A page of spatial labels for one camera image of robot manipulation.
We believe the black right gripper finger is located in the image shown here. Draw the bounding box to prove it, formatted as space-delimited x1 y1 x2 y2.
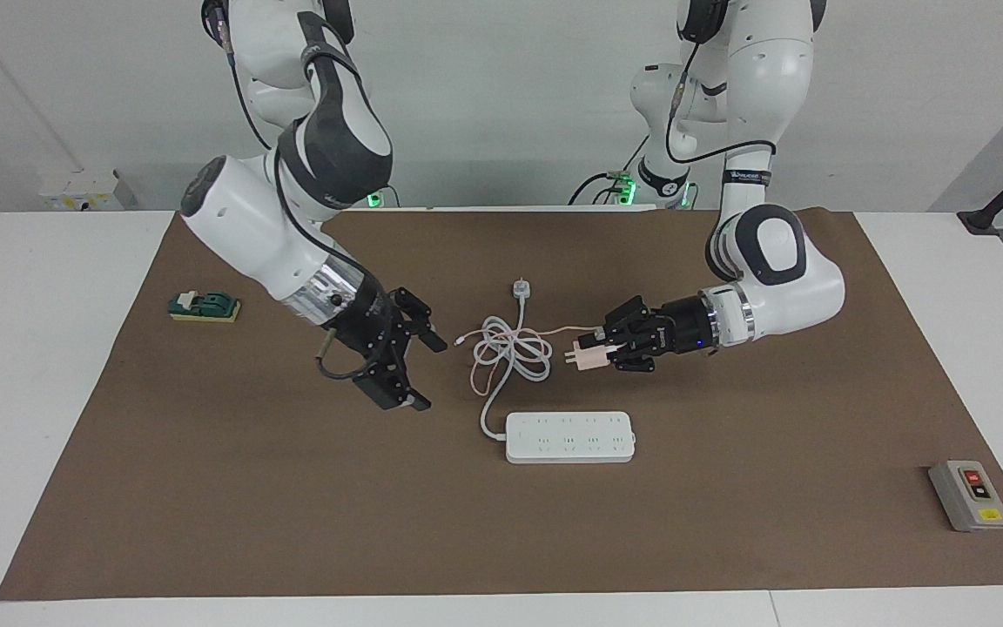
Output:
391 286 449 354
352 360 432 413

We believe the white power strip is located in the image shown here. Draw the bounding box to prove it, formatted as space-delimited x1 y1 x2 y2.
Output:
504 411 637 465

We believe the white wall socket box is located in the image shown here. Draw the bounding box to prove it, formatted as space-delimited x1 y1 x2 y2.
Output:
38 170 138 212

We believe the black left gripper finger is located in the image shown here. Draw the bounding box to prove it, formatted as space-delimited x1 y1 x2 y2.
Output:
611 345 661 374
602 294 654 340

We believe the brown table mat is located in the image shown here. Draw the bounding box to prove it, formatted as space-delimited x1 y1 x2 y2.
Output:
0 209 1003 602

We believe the white power strip cord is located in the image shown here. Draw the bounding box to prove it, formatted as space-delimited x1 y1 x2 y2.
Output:
473 279 554 442

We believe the pink charger adapter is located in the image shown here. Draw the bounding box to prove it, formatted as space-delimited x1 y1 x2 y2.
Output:
563 340 616 372

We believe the green knife switch yellow base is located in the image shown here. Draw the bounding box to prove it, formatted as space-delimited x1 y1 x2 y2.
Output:
168 290 242 324

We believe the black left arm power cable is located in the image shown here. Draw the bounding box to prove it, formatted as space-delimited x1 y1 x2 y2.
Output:
567 135 650 208

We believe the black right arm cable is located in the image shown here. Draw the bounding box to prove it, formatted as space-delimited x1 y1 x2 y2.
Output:
205 0 382 382

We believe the grey on-off switch box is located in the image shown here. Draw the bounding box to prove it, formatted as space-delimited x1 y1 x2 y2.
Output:
928 459 1003 533

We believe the pink charger cable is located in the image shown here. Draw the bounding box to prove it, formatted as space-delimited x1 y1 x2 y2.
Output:
455 325 596 394

